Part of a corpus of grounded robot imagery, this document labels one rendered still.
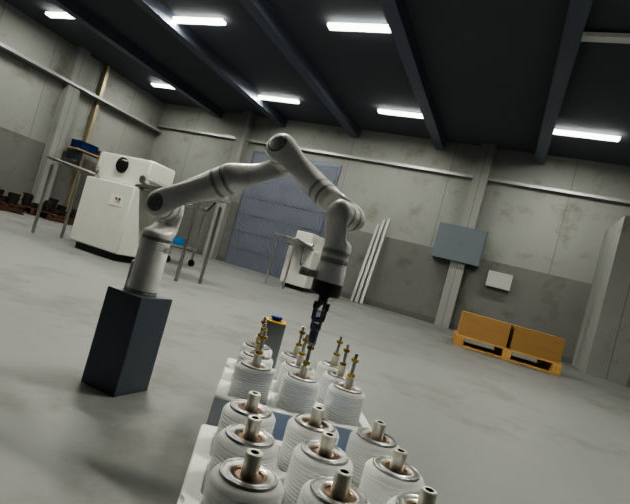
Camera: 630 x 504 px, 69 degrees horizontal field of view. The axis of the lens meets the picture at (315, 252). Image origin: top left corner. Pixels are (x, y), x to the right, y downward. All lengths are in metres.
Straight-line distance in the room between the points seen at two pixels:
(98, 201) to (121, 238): 0.57
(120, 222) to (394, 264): 6.62
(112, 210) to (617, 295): 7.56
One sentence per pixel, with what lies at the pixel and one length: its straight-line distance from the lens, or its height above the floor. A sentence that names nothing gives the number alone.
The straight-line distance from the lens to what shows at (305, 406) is 1.14.
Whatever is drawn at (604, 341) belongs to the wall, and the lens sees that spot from 8.79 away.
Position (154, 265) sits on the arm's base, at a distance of 1.48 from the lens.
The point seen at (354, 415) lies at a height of 0.20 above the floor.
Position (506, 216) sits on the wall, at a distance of 10.35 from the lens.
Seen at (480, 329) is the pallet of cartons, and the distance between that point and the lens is 6.52.
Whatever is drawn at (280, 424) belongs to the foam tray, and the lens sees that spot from 1.12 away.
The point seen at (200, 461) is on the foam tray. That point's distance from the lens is 0.81.
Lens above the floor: 0.53
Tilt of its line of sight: 2 degrees up
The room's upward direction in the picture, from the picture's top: 15 degrees clockwise
